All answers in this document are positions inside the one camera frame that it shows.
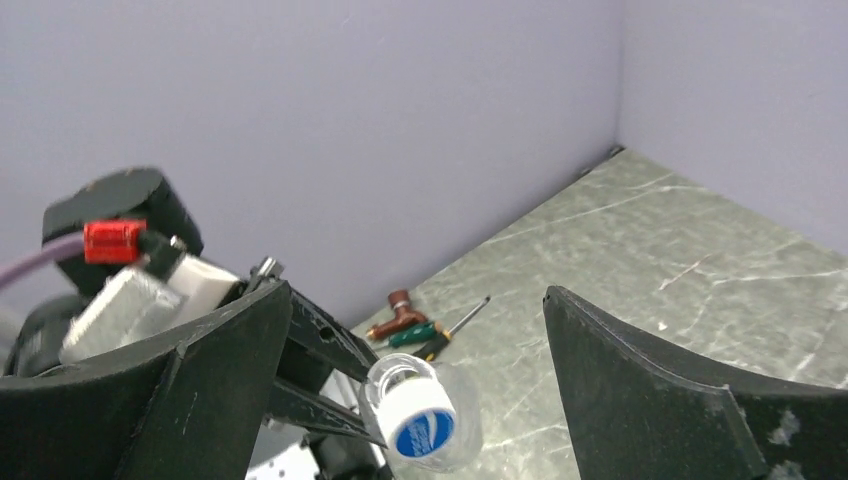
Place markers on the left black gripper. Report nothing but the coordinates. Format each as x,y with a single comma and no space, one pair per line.
314,389

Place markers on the clear bottle blue white cap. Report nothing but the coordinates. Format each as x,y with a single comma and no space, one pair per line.
467,441

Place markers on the yellow black screwdriver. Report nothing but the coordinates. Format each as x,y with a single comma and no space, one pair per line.
435,346

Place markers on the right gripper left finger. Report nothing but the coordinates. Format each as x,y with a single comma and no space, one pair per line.
184,404

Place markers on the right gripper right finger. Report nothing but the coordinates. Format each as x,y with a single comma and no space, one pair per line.
640,407

